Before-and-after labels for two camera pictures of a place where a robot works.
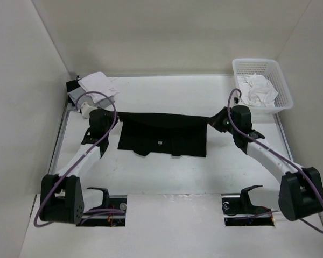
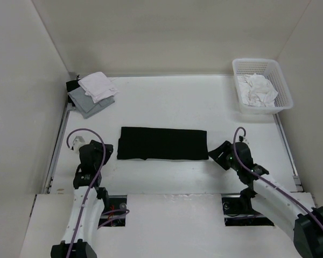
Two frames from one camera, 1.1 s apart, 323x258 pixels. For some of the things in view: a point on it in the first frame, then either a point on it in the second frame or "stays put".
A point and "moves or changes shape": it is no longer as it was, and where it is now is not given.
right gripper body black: [223, 123] -> [234, 165]
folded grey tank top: [78, 97] stays put
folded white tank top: [98, 86] stays put
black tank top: [165, 135] moves or changes shape
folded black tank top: [71, 85] stays put
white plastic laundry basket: [262, 87] stays put
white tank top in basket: [255, 90] stays put
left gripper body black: [110, 119] -> [99, 151]
